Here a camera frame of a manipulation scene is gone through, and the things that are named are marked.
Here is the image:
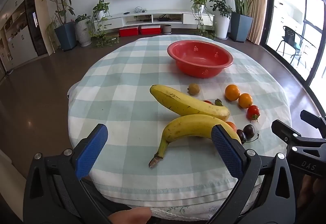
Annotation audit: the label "white wall cabinet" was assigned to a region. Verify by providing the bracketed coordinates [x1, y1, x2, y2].
[0, 0, 39, 74]

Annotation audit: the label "white television cabinet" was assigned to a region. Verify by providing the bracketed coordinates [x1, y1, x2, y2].
[94, 9, 214, 32]

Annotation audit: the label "red storage box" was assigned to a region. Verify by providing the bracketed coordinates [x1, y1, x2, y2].
[119, 26, 139, 37]
[140, 25, 162, 35]

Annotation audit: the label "low pothos on floor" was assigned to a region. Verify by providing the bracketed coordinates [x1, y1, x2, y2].
[90, 33, 120, 48]

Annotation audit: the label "bushy plant in white pot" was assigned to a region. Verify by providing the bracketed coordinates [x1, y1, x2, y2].
[209, 0, 233, 40]

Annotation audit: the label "person's right hand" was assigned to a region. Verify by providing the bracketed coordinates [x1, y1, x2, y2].
[297, 175, 326, 214]

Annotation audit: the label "hanging pothos on cabinet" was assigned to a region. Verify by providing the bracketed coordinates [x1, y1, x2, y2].
[190, 0, 217, 39]

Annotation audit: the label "dark wall panel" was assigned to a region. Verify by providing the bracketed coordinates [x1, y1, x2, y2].
[23, 0, 49, 56]

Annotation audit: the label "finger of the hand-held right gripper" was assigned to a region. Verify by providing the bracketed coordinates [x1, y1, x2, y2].
[301, 110, 326, 138]
[271, 119, 326, 149]

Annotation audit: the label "green white checked tablecloth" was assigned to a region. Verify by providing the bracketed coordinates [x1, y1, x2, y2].
[67, 34, 292, 222]

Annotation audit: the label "dark sliding door frame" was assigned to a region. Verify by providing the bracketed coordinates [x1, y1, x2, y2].
[265, 0, 326, 117]

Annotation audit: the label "tall plant in blue pot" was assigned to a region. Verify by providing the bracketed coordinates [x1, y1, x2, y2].
[38, 0, 78, 51]

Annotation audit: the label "plant in white ribbed pot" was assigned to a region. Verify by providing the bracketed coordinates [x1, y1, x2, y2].
[74, 14, 93, 47]

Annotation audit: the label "beige curtain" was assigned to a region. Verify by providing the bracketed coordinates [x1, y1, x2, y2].
[247, 0, 268, 46]

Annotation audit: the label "person's left hand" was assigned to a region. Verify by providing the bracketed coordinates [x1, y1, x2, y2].
[108, 207, 152, 224]

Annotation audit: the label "speckled yellow banana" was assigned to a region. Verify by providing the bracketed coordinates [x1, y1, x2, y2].
[149, 84, 231, 121]

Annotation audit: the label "red plastic bowl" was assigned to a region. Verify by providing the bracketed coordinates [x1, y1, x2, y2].
[167, 40, 234, 79]

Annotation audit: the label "small tangerine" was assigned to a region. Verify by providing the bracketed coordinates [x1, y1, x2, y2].
[225, 121, 238, 133]

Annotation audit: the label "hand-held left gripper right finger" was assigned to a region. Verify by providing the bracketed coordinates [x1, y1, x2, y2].
[207, 124, 296, 224]

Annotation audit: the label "orange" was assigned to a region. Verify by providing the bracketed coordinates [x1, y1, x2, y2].
[238, 93, 253, 109]
[225, 84, 240, 101]

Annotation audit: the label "large-leaf plant in grey-blue pot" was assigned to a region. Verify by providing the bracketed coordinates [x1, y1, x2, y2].
[205, 0, 271, 43]

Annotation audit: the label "black metal chair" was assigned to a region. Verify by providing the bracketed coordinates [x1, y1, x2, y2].
[275, 26, 310, 65]

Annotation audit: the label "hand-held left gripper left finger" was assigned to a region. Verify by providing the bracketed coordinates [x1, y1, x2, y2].
[23, 123, 112, 224]

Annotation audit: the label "curved banana with dry stem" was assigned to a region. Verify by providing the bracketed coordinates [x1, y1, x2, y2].
[149, 114, 242, 169]

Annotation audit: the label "red tomato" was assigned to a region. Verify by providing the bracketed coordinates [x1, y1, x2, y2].
[247, 105, 260, 122]
[203, 99, 224, 107]

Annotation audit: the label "trailing pothos in white pot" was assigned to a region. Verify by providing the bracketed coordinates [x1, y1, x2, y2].
[88, 0, 112, 38]

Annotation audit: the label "beige sofa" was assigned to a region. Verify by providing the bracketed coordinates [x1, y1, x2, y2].
[0, 149, 27, 214]

